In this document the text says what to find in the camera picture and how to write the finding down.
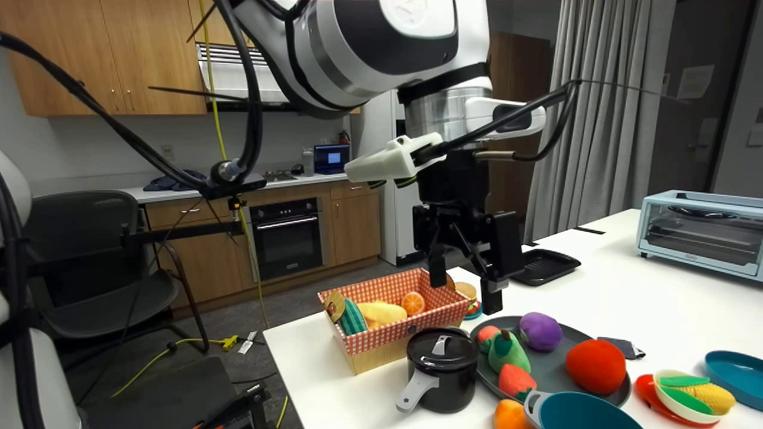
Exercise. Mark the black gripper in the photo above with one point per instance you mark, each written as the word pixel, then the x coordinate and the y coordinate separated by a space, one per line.
pixel 454 180

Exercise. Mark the orange round plushie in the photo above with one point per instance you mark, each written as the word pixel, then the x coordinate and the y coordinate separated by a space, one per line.
pixel 596 368

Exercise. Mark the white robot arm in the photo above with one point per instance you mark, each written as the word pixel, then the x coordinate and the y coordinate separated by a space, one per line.
pixel 357 48

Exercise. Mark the small teal plate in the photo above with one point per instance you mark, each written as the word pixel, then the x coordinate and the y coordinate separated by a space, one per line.
pixel 475 313

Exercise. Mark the purple plushie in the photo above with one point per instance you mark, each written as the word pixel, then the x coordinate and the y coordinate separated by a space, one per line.
pixel 538 331

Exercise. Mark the gray plate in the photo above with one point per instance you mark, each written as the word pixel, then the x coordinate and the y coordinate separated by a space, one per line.
pixel 549 369

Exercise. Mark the blue pot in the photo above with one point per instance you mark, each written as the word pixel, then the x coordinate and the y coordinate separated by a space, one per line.
pixel 586 412

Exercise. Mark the burger toy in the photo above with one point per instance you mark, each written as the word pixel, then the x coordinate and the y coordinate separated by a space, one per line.
pixel 468 297

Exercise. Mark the white refrigerator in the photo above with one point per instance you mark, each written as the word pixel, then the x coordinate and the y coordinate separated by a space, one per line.
pixel 397 229

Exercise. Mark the orange slice toy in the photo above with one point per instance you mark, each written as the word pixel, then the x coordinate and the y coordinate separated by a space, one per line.
pixel 412 304

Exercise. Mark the black square tray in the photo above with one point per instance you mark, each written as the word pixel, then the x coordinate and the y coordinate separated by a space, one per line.
pixel 552 265

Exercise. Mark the yellow banana toy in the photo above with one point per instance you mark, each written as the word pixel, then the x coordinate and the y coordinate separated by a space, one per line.
pixel 381 313

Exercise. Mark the green leafy carrot toy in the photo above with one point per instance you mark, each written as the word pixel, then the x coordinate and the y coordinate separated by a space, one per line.
pixel 509 353

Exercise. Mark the wooden lower cabinets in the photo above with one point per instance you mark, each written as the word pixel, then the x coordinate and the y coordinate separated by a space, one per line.
pixel 354 223

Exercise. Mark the wooden cabinets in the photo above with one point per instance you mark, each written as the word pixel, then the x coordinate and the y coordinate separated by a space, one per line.
pixel 96 56
pixel 354 223

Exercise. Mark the red checkered basket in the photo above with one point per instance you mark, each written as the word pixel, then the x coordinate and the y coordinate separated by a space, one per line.
pixel 381 336

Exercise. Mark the teal striped toy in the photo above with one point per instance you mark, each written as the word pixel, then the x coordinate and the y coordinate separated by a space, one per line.
pixel 354 317

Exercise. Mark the small blue screen appliance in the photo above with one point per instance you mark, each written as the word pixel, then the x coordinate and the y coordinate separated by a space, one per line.
pixel 331 157

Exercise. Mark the small orange fruit toy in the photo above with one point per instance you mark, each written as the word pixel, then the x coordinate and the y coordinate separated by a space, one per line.
pixel 510 416

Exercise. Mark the black built-in oven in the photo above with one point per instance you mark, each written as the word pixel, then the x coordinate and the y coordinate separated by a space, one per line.
pixel 287 240

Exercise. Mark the gray curtain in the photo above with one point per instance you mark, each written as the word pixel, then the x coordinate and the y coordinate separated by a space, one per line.
pixel 603 120

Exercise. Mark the light blue toaster oven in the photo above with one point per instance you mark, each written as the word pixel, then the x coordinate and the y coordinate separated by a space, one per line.
pixel 699 229

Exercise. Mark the dark door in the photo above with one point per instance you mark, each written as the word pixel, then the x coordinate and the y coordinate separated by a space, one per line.
pixel 699 144

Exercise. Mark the yellow green corn toy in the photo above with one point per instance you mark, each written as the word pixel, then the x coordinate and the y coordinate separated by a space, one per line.
pixel 705 396

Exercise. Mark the white paper sign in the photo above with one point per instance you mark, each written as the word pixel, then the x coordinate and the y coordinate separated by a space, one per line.
pixel 693 82

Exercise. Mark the silver range hood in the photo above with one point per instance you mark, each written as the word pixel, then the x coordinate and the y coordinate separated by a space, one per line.
pixel 239 75

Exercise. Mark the black floor case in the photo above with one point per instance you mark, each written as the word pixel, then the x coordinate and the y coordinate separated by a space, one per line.
pixel 175 396

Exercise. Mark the black office chair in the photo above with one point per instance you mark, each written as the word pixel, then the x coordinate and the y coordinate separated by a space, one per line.
pixel 96 240

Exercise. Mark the wooden upper cabinets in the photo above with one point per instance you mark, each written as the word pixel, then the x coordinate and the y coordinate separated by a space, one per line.
pixel 96 56

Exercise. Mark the white rounded equipment housing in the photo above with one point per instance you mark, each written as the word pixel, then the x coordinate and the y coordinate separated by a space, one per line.
pixel 38 388

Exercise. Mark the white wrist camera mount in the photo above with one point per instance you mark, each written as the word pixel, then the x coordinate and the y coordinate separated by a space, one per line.
pixel 381 162

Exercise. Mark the white and black camera box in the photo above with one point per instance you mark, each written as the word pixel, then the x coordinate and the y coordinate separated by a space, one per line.
pixel 515 120

